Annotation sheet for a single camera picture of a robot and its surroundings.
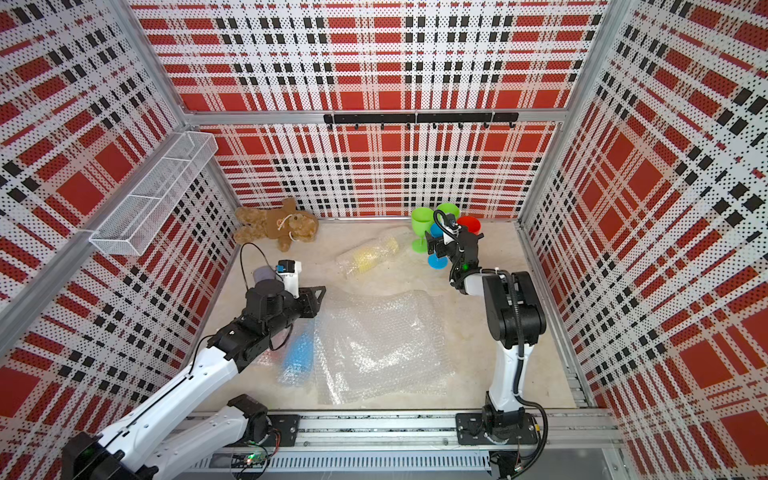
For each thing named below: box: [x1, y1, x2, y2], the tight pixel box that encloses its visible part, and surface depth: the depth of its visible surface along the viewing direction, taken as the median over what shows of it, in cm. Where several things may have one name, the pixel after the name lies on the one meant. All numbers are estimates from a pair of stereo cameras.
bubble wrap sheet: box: [314, 289, 457, 405], surface depth 85 cm
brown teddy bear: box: [234, 198, 319, 252], surface depth 113 cm
